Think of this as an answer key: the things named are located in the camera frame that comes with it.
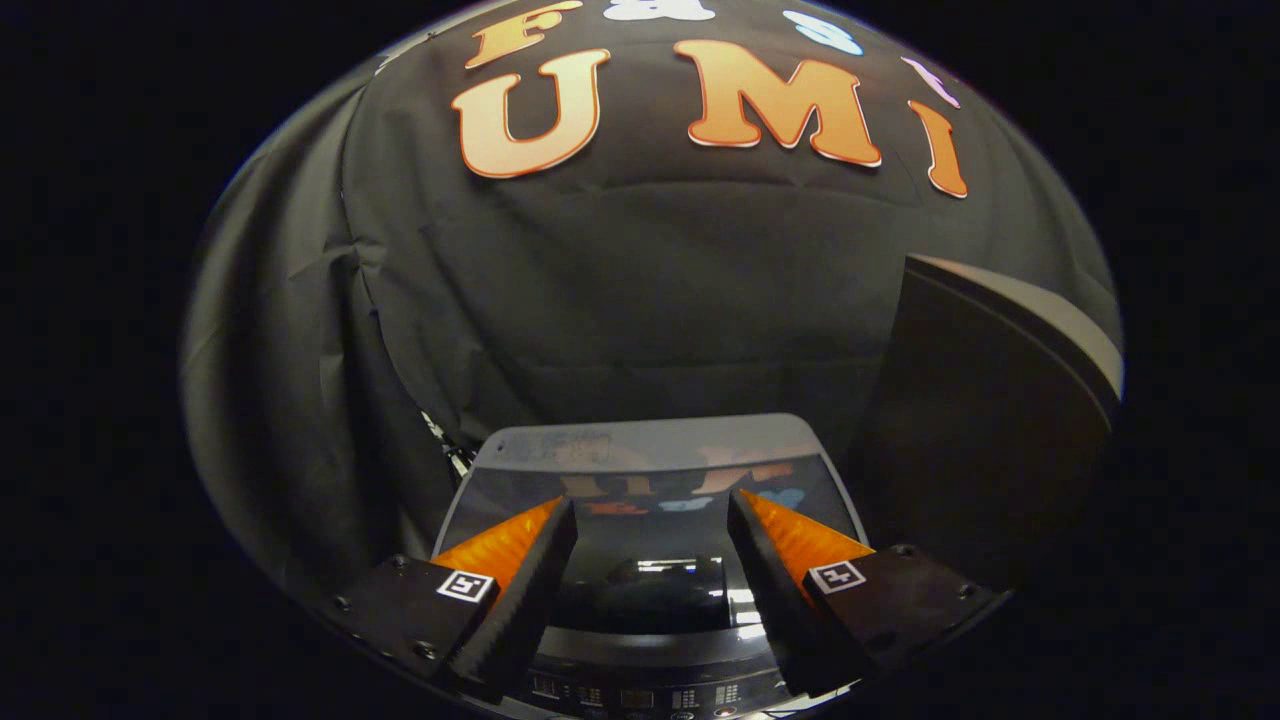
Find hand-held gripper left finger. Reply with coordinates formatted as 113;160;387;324
330;495;579;703

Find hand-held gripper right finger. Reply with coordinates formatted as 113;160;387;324
726;488;1001;699

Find dark glass washing machine lid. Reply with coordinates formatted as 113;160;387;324
435;413;867;646

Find black white striped hose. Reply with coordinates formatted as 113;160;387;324
420;410;473;481

